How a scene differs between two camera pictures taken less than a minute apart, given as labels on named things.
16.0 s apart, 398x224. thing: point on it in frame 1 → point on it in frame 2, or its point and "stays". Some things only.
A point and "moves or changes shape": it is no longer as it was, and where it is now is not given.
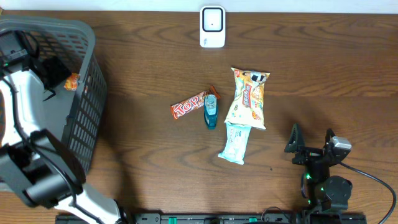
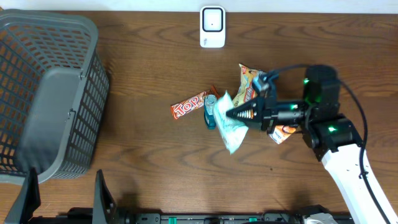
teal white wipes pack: [237, 137] → [233, 130]
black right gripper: [309, 154] → [268, 113]
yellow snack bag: [247, 109] moves or changes shape
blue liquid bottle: [211, 110] stays
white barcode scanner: [212, 26] stays
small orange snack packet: [71, 82] → [280, 133]
